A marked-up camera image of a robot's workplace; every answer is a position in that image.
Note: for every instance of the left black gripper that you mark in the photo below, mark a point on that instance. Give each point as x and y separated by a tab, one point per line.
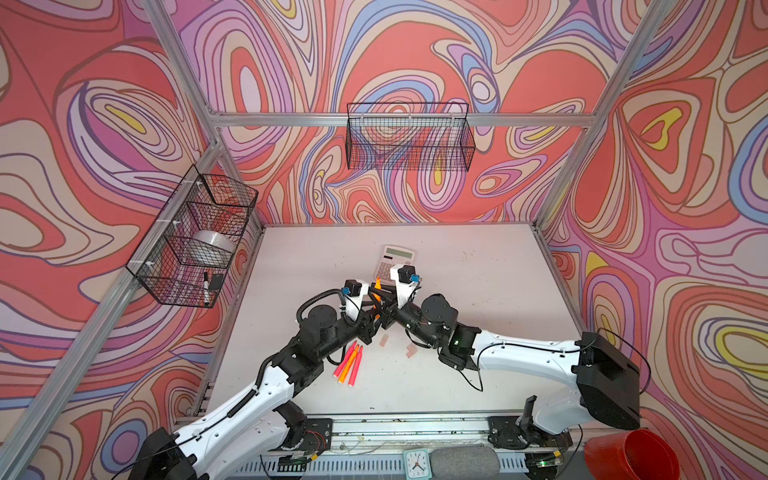
368	315

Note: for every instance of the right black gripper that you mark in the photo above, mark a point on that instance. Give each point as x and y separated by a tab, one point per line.
395	311

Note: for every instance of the orange pen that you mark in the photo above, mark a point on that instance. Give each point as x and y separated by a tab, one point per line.
376	298
348	365

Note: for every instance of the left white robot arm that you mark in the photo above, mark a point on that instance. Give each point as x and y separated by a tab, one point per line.
263	416

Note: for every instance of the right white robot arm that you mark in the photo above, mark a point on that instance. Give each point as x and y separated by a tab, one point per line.
598	382

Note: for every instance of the pink pen right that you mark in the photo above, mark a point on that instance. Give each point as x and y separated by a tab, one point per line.
355	366

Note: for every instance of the pink pen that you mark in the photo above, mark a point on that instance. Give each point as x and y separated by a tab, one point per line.
355	366
347	356

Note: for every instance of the orange pen in bundle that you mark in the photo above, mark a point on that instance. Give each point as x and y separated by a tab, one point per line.
348	365

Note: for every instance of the pink pen left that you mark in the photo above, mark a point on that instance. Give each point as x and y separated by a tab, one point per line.
347	356

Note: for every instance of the pink calculator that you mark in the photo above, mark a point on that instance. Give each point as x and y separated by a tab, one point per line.
392	255

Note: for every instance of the small white clock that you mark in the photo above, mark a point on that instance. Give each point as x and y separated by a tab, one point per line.
416	464

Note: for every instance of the black marker in basket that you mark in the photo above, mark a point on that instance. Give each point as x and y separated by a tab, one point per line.
205	290

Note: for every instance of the silver tape roll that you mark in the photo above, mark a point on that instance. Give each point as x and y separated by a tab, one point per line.
210	249

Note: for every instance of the red bucket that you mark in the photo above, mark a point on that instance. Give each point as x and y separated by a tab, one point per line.
631	455

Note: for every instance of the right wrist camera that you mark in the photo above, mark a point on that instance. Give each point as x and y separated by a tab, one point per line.
406	281

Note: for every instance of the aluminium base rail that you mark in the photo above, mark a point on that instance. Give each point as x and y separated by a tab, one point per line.
371	446

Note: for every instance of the black wire basket back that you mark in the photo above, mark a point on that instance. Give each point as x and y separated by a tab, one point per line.
409	136

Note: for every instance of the black wire basket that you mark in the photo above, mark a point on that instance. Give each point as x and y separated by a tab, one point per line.
201	227
409	136

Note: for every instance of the black wire basket left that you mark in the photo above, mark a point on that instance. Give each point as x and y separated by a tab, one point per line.
201	227

